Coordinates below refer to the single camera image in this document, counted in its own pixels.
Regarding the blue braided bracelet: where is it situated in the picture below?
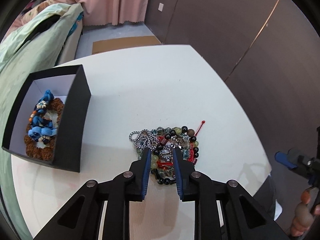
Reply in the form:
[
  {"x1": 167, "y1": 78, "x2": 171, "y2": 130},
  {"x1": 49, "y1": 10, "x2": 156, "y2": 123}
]
[{"x1": 26, "y1": 89, "x2": 59, "y2": 145}]

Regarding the flat cardboard sheet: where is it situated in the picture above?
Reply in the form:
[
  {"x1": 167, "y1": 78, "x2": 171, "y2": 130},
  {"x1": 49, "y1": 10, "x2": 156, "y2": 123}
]
[{"x1": 92, "y1": 36, "x2": 161, "y2": 55}]

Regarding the black cloth on bed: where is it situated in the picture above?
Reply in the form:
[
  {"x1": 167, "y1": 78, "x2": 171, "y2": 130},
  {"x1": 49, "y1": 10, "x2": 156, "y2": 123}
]
[{"x1": 24, "y1": 14, "x2": 61, "y2": 43}]

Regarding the green bed mattress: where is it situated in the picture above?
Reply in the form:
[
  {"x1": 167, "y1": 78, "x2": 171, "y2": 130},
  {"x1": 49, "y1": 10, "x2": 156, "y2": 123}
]
[{"x1": 1, "y1": 2, "x2": 84, "y2": 239}]

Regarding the pile of mixed jewelry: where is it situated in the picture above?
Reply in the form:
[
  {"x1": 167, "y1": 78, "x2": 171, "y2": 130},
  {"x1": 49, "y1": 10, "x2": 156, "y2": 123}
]
[{"x1": 129, "y1": 120, "x2": 205, "y2": 185}]

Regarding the brown bead bracelet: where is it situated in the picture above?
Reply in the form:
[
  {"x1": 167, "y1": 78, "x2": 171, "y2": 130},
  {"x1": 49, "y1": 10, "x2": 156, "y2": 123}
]
[{"x1": 24, "y1": 97, "x2": 66, "y2": 162}]

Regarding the person's right hand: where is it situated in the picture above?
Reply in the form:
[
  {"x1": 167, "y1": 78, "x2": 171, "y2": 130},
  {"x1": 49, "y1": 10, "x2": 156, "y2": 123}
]
[{"x1": 290, "y1": 187, "x2": 319, "y2": 237}]

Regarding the white wall socket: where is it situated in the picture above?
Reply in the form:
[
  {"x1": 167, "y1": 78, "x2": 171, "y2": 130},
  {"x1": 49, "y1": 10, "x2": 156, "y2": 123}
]
[{"x1": 158, "y1": 3, "x2": 164, "y2": 12}]

